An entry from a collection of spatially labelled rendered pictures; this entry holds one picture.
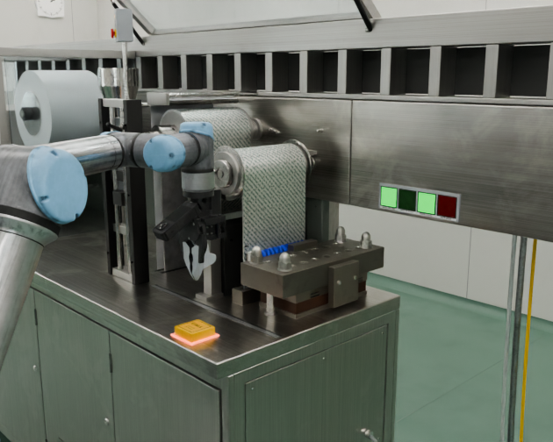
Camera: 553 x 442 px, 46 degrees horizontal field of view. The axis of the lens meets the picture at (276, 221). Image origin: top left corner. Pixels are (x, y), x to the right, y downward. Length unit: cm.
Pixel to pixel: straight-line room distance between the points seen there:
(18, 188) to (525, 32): 111
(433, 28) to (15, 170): 107
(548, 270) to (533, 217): 265
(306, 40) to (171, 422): 113
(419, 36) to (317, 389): 93
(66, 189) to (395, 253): 391
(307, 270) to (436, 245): 298
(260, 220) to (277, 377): 44
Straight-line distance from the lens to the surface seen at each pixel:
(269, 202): 180
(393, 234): 479
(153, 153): 138
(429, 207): 173
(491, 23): 164
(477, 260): 445
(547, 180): 158
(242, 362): 150
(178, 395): 167
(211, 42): 233
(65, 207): 106
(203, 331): 157
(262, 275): 166
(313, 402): 173
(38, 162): 105
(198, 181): 147
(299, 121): 201
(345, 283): 175
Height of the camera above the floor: 151
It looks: 13 degrees down
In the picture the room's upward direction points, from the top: straight up
